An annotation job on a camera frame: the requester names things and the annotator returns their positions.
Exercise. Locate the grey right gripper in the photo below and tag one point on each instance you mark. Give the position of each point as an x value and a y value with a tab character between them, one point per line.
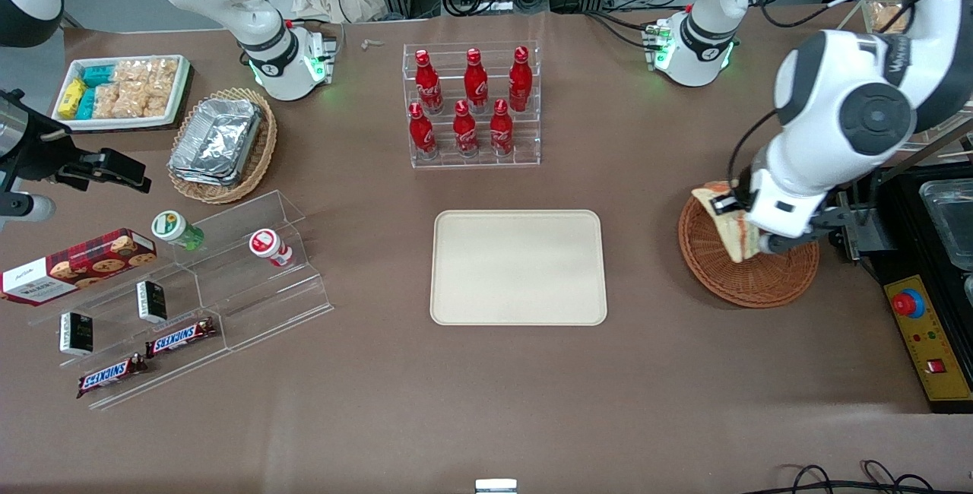
39	153

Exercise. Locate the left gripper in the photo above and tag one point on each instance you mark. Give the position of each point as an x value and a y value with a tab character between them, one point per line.
743	180

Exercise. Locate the triangular sandwich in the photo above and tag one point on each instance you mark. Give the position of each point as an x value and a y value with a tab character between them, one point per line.
737	239

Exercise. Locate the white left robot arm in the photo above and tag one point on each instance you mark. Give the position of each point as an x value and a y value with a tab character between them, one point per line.
844	106

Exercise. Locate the white snack tray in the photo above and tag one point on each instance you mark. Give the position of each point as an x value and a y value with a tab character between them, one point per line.
122	123

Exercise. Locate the brown round wicker basket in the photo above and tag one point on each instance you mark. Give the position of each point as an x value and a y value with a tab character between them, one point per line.
760	281

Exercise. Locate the light oval wicker basket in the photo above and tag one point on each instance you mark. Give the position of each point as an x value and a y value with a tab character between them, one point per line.
262	152

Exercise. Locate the beige rectangular tray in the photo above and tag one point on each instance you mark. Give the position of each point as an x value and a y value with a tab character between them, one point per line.
518	267

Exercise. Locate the teal snack packet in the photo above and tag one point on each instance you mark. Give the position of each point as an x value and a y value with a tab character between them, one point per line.
86	103
99	74

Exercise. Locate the yellow snack packet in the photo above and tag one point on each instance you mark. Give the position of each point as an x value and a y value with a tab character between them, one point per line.
72	99

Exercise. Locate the clear rice cracker bag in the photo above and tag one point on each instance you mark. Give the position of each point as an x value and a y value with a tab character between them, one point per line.
118	95
156	83

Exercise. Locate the red tartan cookie box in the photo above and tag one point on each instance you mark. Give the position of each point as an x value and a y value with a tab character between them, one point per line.
76	266

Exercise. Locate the green capped drink bottle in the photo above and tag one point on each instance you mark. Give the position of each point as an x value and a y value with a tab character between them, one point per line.
176	229

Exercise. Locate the stacked aluminium foil trays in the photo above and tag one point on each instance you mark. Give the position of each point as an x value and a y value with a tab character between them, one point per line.
217	140

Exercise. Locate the small black white box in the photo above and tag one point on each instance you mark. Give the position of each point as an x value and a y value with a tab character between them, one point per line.
76	333
152	302

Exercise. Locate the black metal machine base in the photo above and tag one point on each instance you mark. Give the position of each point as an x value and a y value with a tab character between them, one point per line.
904	251

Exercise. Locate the snickers chocolate bar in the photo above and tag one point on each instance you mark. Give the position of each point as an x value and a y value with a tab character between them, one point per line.
181	337
110	376

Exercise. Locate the red capped drink bottle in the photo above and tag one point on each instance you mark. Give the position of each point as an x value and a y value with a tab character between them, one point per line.
270	247

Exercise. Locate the clear acrylic step shelf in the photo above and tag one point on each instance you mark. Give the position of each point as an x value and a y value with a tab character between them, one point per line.
251	304

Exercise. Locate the red emergency stop button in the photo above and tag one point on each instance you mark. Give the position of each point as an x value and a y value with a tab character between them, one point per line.
908	304

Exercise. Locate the clear acrylic bottle rack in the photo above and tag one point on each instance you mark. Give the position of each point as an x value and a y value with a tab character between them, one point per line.
524	137

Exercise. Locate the clear plastic container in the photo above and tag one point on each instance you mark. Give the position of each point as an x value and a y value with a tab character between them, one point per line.
950	220

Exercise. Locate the red cola bottle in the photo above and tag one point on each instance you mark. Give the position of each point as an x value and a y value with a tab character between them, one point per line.
428	83
476	82
520	80
422	133
465	131
502	129

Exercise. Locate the clear snack filled container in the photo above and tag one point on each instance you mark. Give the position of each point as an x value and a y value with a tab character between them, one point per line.
885	15

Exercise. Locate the yellow black control box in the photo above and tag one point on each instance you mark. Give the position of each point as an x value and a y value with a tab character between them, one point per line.
939	342

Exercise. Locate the small white clip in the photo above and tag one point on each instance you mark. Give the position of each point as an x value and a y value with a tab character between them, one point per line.
372	43

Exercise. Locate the small white silver device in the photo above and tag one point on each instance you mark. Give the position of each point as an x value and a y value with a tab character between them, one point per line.
496	486

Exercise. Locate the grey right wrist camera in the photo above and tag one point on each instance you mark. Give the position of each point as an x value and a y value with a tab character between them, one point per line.
26	208

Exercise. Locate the grey metal bracket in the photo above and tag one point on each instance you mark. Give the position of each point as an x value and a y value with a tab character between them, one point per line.
866	232

